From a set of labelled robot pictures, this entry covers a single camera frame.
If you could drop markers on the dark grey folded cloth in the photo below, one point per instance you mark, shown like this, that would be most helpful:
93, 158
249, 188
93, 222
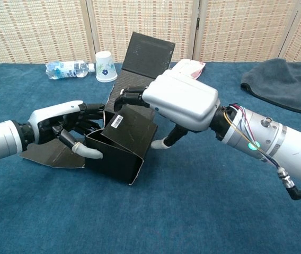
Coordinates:
280, 82

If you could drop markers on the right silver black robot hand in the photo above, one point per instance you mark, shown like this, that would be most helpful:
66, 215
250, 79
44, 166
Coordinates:
182, 100

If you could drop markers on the clear plastic water bottle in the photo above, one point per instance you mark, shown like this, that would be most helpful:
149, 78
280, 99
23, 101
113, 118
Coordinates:
65, 70

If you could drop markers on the white pink wipes pack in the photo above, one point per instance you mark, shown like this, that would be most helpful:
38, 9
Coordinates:
190, 68

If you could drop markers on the blue carpet table cover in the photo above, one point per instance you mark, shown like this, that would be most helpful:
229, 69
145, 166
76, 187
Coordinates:
140, 217

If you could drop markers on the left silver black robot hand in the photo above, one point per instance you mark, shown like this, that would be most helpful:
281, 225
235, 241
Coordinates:
49, 113

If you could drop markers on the black paper box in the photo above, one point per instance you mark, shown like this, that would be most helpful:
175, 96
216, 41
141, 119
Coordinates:
124, 143

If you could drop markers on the white paper cup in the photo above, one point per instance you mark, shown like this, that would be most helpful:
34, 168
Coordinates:
104, 68

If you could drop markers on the black screen hinge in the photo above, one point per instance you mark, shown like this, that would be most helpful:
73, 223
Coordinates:
198, 23

